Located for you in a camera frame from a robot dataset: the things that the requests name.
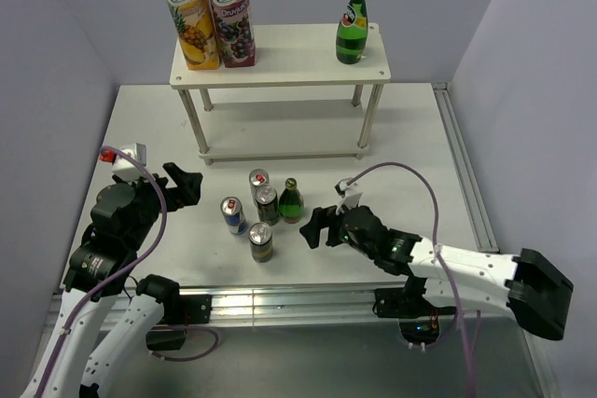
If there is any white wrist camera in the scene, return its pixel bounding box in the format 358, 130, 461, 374
99, 143, 147, 182
335, 178, 363, 215

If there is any black energy can front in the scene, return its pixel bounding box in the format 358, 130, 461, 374
248, 222, 273, 263

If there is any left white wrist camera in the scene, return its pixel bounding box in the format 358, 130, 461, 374
99, 143, 147, 182

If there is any pineapple juice carton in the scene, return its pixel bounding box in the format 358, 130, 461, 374
166, 0, 220, 70

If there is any black energy can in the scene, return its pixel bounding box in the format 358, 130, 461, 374
248, 222, 273, 263
255, 185, 279, 226

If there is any grape juice carton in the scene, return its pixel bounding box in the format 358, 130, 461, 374
210, 0, 256, 68

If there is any aluminium front rail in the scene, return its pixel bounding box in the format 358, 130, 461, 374
46, 281, 514, 329

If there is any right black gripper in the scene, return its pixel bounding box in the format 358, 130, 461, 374
299, 197, 377, 259

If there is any plain green glass bottle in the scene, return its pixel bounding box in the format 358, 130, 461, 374
279, 177, 304, 224

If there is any blue red bull can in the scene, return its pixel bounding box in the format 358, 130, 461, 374
220, 197, 247, 235

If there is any aluminium right rail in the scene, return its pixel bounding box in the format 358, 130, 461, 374
432, 83, 499, 254

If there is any black energy can middle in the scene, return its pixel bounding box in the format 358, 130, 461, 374
255, 185, 279, 226

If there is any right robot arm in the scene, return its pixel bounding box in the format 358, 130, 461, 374
299, 206, 574, 341

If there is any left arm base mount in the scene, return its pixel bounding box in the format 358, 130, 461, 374
146, 295, 212, 352

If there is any green bottle with label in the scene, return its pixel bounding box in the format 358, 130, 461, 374
336, 0, 368, 64

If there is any aluminium rail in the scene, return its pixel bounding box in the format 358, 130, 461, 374
432, 83, 499, 254
46, 281, 514, 329

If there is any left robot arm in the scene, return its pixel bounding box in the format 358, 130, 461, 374
23, 162, 203, 397

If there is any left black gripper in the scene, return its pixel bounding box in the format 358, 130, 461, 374
114, 160, 201, 248

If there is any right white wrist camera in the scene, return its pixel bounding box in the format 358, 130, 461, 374
335, 178, 363, 215

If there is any red bull can rear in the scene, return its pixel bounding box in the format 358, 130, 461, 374
249, 169, 270, 203

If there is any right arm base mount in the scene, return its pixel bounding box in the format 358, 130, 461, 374
372, 287, 457, 352

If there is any white two-tier shelf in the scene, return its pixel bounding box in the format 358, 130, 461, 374
170, 22, 391, 164

